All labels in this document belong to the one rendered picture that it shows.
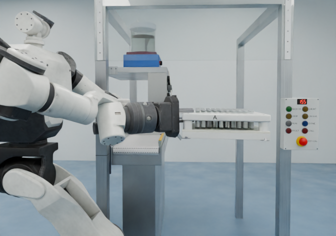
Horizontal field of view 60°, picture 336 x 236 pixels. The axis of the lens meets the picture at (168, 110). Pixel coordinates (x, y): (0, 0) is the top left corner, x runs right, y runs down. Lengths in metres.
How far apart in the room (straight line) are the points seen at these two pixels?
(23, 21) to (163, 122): 0.55
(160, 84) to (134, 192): 0.68
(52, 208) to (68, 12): 4.85
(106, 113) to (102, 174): 0.89
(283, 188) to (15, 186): 1.25
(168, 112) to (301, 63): 4.73
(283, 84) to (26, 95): 1.29
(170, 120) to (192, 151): 4.31
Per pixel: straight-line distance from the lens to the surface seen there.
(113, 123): 0.75
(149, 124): 0.79
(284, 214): 1.73
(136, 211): 1.87
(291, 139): 1.59
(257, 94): 5.21
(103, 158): 1.61
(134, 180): 1.81
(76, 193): 1.12
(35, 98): 0.62
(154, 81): 1.60
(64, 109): 0.65
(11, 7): 6.14
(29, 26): 1.05
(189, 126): 0.83
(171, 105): 0.83
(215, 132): 0.83
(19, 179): 1.04
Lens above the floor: 1.07
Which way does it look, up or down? 2 degrees down
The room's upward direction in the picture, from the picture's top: straight up
